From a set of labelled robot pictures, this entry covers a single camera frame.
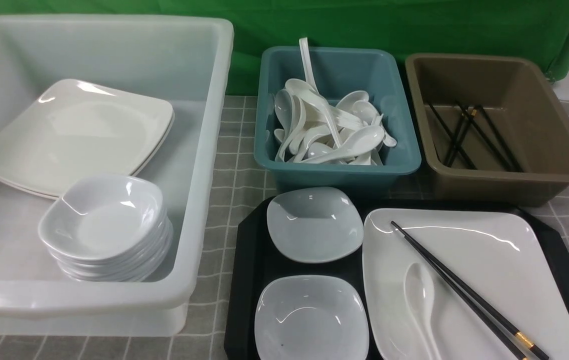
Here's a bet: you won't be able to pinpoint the upright white spoon in bin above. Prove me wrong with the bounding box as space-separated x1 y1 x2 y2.
298 37 319 94

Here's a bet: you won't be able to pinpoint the black chopsticks in brown bin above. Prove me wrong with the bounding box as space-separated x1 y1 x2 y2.
425 101 524 173

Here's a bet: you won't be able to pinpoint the green backdrop cloth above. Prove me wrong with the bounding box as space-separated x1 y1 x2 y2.
0 0 569 95

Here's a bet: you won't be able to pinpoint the brown plastic bin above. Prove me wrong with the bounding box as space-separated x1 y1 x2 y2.
405 53 569 207

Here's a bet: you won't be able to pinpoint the black chopstick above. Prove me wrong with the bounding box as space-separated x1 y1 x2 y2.
391 223 530 360
390 221 550 360

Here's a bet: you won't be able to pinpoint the pile of white soup spoons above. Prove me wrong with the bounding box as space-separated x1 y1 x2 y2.
272 78 398 166

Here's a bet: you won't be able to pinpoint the large white plastic bin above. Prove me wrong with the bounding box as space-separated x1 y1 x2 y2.
0 14 234 337

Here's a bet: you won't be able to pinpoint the teal plastic bin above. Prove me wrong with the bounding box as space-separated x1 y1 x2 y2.
254 46 422 198

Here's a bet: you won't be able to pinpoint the white soup spoon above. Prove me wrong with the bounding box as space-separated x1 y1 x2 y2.
403 262 442 360

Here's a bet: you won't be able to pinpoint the stack of white square plates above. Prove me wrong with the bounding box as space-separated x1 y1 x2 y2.
0 79 175 199

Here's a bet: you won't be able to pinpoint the large white square plate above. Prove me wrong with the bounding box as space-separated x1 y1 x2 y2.
362 208 569 360

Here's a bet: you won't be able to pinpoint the black serving tray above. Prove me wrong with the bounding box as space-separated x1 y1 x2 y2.
223 199 569 360

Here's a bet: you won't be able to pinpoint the white bowl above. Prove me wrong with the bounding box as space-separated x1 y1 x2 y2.
266 187 364 264
254 275 370 360

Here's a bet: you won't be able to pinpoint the stack of white bowls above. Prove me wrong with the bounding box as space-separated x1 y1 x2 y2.
37 174 174 283

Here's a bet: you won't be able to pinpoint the grey checked tablecloth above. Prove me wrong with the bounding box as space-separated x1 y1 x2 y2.
0 96 569 360

